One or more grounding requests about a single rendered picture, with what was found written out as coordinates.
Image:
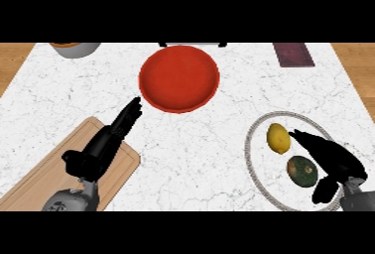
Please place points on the wooden cutting board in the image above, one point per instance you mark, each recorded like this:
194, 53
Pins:
53, 178

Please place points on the yellow lemon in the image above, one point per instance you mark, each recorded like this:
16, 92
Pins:
278, 138

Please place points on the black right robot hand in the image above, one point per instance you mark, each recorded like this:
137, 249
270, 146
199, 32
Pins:
332, 155

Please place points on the grey pot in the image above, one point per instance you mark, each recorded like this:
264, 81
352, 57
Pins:
75, 49

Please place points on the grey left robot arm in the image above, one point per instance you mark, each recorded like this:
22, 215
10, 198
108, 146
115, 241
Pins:
72, 198

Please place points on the white round placemat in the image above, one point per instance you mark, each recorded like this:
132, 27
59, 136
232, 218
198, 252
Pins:
261, 155

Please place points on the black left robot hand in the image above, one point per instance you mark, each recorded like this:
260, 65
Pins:
105, 145

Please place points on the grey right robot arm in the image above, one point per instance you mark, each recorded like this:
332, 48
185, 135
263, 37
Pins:
356, 196

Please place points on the red bowl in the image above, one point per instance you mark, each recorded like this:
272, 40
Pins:
179, 78

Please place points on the maroon rectangular block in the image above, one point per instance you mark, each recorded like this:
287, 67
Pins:
292, 54

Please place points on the green squash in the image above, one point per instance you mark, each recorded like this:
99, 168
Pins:
301, 172

